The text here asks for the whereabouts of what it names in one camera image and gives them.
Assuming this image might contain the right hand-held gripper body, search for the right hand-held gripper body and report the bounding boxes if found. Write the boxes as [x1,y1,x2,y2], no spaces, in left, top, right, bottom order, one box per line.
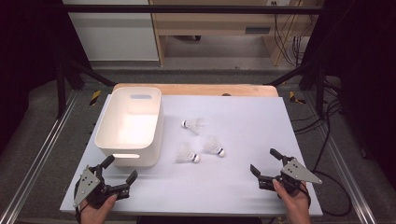
[258,157,323,195]

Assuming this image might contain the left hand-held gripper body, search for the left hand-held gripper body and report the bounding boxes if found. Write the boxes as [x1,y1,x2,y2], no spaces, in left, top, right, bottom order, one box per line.
[73,167,131,209]

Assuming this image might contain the white plastic bin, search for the white plastic bin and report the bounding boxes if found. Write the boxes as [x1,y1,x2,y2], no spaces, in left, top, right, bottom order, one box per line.
[94,86,164,168]

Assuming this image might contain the white shuttlecock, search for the white shuttlecock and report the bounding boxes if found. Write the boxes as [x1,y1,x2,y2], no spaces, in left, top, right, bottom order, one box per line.
[181,117,205,135]
[203,134,226,158]
[176,142,201,164]

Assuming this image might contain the person's left hand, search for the person's left hand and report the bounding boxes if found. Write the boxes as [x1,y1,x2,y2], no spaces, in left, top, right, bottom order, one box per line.
[79,194,119,224]

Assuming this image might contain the person's right hand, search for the person's right hand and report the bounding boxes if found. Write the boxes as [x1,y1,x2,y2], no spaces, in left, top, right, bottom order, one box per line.
[272,178,312,217]

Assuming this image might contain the yellow black tape piece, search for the yellow black tape piece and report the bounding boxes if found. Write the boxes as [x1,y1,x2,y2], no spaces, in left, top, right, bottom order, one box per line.
[289,91,307,105]
[89,89,103,106]

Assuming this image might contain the black metal stand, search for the black metal stand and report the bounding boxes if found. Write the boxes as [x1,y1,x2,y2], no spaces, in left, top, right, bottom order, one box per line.
[263,60,326,119]
[55,59,117,119]

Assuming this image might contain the white cabinet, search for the white cabinet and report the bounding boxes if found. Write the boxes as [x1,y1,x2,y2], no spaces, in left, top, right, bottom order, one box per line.
[62,0,160,63]

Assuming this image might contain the black curtain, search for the black curtain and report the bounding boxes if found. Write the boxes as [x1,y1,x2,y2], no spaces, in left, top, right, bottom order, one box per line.
[0,0,92,153]
[303,0,396,181]

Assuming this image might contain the wooden desk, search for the wooden desk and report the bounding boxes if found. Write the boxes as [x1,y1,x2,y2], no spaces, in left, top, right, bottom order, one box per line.
[148,0,325,67]

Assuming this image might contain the black horizontal bar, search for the black horizontal bar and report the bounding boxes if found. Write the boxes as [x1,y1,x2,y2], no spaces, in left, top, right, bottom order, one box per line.
[60,4,331,15]

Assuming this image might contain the right hand-held gripper black cable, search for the right hand-held gripper black cable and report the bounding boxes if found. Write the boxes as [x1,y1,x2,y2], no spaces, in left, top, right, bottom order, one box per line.
[298,181,312,209]

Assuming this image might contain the hand-held gripper black cable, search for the hand-held gripper black cable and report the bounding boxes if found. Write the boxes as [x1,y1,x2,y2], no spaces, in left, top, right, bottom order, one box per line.
[73,185,83,224]
[298,181,312,209]

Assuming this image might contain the left hand-held gripper black cable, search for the left hand-held gripper black cable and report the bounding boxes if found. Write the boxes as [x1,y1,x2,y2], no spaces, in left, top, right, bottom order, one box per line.
[73,185,83,224]

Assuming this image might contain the aluminium rail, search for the aluminium rail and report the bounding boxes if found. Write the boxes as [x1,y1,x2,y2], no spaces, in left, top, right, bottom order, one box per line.
[0,90,80,224]
[302,91,379,224]

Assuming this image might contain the black floor cable bundle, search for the black floor cable bundle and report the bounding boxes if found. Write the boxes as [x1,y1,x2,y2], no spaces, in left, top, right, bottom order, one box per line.
[292,97,344,135]

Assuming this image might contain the long black floor cable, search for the long black floor cable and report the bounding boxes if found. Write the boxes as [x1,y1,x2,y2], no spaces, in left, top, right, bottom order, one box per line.
[309,99,354,217]

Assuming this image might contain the hanging cables under desk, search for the hanging cables under desk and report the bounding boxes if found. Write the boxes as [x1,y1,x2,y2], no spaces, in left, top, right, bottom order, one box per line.
[273,3,311,67]

